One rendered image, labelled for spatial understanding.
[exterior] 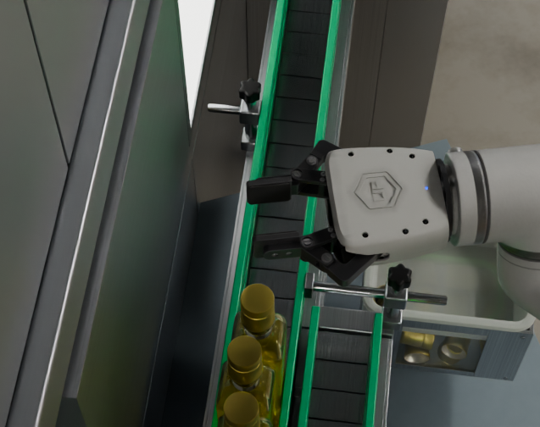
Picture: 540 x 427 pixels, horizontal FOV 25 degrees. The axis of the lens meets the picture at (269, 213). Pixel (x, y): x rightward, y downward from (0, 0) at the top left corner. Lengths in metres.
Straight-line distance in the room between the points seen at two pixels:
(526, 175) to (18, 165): 0.44
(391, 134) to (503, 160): 1.59
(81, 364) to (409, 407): 0.86
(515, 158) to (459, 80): 1.96
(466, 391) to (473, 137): 1.22
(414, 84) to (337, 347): 1.10
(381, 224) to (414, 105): 1.53
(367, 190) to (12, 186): 0.34
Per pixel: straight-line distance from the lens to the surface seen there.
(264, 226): 1.59
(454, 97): 3.02
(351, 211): 1.06
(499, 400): 1.84
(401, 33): 2.40
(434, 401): 1.83
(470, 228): 1.08
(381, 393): 1.50
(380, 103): 2.59
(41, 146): 0.94
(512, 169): 1.09
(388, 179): 1.08
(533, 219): 1.09
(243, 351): 1.20
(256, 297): 1.23
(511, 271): 1.14
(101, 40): 1.12
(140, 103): 1.16
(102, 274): 1.07
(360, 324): 1.53
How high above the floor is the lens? 2.43
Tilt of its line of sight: 60 degrees down
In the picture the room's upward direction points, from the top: straight up
